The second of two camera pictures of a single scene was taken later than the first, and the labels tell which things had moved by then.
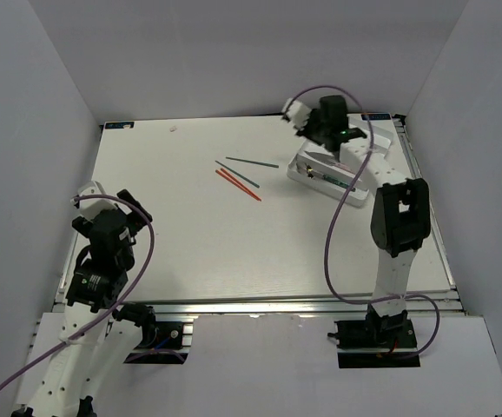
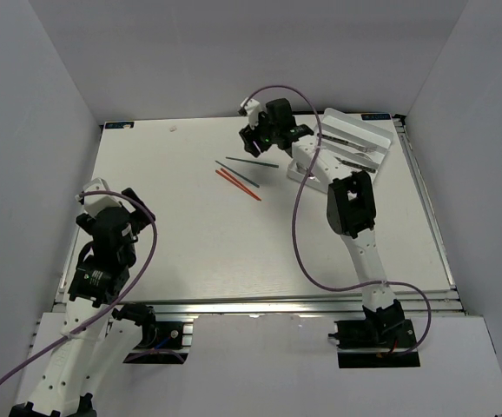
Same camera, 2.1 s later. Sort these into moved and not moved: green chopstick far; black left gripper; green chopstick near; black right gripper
Moved: black right gripper
Not moved: green chopstick near; green chopstick far; black left gripper
